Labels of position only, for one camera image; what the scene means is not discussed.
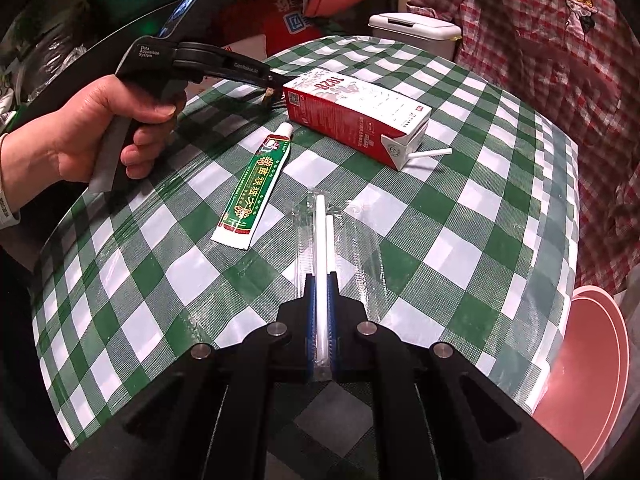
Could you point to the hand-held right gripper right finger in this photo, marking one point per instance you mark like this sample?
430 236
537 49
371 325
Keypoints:
333 320

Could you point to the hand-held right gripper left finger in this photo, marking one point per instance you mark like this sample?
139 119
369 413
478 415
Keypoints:
311 320

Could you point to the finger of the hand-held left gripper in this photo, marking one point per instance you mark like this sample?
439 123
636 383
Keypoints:
240 66

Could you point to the clear pack of white straws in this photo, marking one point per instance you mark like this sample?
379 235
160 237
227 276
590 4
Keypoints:
322 240

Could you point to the red and white milk carton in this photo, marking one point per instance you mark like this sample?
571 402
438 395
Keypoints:
350 110

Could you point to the white trash bin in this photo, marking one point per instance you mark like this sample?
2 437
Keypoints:
415 35

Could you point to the person's left forearm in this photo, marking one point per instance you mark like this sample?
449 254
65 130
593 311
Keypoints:
7 195

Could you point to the person's left hand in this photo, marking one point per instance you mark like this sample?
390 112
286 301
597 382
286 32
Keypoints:
85 130

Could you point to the orange printed bag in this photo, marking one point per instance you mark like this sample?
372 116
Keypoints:
280 20

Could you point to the black shelf rack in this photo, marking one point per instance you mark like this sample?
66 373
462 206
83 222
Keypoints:
80 60

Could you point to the crumpled clear plastic wrap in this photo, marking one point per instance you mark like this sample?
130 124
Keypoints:
47 55

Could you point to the green and white ointment tube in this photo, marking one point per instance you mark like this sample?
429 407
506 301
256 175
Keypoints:
252 185

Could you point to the salmon pink panel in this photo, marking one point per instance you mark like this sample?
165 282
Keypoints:
340 0

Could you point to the white drinking straw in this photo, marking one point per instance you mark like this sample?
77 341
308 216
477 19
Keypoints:
432 154

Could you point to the pink plastic basin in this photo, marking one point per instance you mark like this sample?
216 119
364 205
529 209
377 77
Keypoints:
590 385

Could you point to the red plaid shirt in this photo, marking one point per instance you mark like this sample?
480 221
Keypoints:
540 85

